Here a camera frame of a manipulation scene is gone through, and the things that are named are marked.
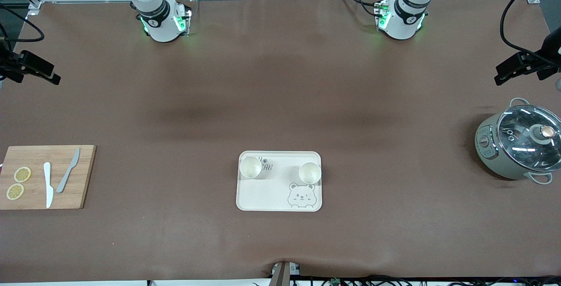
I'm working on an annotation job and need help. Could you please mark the black table edge cables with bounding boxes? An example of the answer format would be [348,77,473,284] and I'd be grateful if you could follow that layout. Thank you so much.
[252,275,561,286]

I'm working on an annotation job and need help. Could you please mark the green electric cooking pot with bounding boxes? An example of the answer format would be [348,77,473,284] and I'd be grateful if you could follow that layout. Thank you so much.
[475,98,561,185]

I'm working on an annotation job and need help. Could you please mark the white IKEA cup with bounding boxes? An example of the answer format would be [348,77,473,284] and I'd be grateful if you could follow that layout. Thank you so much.
[239,155,263,180]
[298,162,322,185]

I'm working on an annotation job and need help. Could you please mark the cream bear print tray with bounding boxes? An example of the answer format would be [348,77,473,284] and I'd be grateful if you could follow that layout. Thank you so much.
[236,151,323,212]

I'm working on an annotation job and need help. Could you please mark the glass pot lid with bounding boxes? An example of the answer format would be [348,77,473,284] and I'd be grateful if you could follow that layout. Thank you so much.
[497,104,561,173]

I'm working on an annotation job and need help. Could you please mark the wooden cutting board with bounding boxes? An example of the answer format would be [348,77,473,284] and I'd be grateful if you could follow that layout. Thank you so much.
[0,145,97,210]

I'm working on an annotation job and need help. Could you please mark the white plastic knife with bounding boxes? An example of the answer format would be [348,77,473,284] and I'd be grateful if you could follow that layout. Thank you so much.
[43,162,54,209]

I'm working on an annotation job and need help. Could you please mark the grey plastic knife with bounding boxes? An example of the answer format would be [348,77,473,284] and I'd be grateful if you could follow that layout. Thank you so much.
[56,148,81,194]

